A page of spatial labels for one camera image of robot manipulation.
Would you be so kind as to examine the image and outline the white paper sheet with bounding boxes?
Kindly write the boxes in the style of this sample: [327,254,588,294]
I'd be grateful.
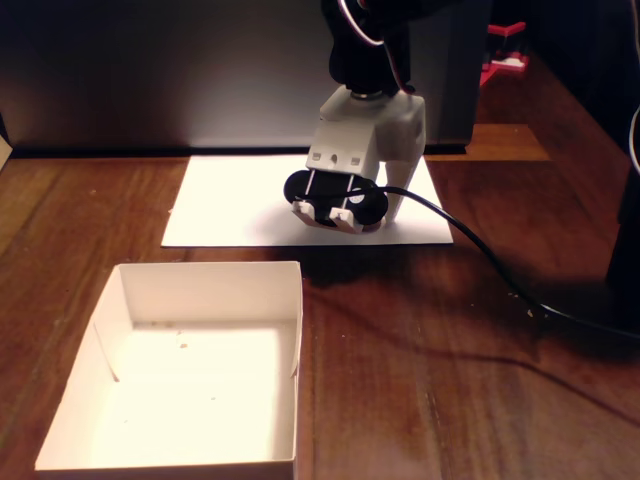
[160,154,455,249]

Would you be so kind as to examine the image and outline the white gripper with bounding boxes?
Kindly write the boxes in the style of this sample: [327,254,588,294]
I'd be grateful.
[306,86,428,222]

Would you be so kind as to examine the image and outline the thin white cable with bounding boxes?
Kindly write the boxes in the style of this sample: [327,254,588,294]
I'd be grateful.
[628,103,640,175]

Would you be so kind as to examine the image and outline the dark backdrop panel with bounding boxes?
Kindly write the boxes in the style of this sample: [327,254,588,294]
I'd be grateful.
[0,0,492,155]

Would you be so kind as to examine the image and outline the white cardboard box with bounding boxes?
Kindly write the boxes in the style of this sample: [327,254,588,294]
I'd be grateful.
[33,260,305,480]

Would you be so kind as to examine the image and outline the white and red servo wires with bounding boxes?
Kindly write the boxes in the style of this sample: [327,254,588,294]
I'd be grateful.
[335,0,417,95]

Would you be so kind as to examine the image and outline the red and black stand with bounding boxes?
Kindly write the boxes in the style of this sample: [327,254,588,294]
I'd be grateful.
[479,21,531,90]

